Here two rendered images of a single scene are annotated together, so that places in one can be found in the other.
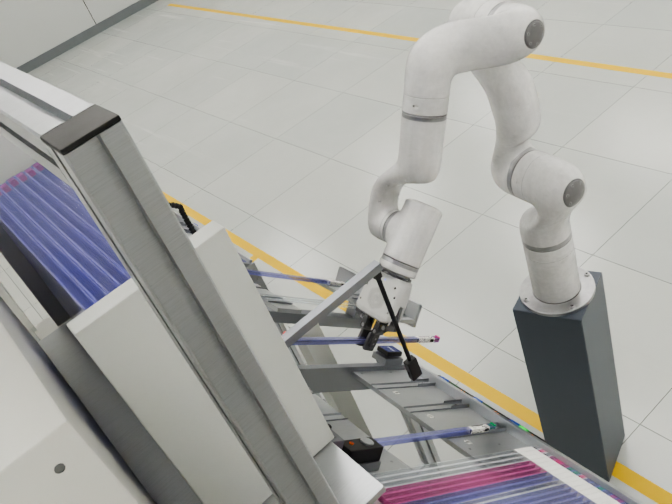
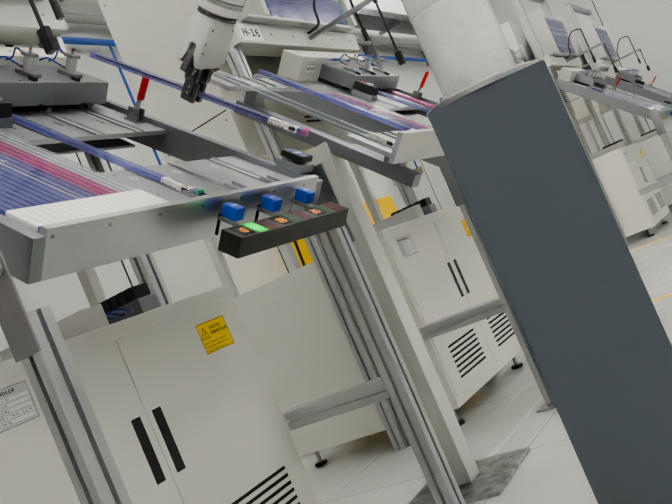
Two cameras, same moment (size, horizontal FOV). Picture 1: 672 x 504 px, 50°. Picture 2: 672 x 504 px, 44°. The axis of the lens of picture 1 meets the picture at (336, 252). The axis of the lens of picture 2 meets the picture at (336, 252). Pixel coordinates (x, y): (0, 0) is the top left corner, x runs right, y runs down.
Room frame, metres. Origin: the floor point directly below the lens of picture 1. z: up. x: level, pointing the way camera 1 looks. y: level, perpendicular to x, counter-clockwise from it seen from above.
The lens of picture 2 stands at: (0.41, -1.38, 0.52)
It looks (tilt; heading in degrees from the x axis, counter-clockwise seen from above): 2 degrees up; 57
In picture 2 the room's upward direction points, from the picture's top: 23 degrees counter-clockwise
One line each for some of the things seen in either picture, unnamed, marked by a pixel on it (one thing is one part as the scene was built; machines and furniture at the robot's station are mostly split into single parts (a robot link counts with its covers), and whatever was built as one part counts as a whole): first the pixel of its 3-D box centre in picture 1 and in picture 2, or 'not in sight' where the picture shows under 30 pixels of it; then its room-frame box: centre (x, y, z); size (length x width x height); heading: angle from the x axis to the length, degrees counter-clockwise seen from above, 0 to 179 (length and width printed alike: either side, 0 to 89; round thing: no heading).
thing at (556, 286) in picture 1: (551, 264); (461, 40); (1.35, -0.49, 0.79); 0.19 x 0.19 x 0.18
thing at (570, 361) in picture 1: (574, 378); (579, 305); (1.35, -0.49, 0.35); 0.18 x 0.18 x 0.70; 45
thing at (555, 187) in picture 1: (549, 201); not in sight; (1.32, -0.50, 1.00); 0.19 x 0.12 x 0.24; 19
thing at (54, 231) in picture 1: (127, 299); not in sight; (0.82, 0.28, 1.52); 0.51 x 0.13 x 0.27; 26
